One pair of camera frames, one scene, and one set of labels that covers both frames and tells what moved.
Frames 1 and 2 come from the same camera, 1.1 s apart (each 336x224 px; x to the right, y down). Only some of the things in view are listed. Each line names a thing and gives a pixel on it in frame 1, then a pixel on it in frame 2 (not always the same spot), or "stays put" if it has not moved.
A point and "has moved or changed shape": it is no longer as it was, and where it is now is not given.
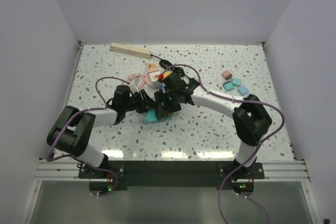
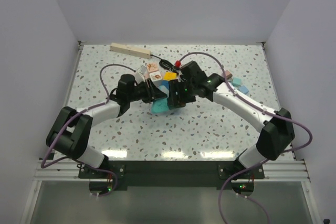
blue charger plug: (243, 90) stays put
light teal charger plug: (237, 81) stays put
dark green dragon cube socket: (161, 113) has moved or changed shape
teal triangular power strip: (150, 116) has moved or changed shape
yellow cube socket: (167, 73) stays put
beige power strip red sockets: (129, 50) stays put
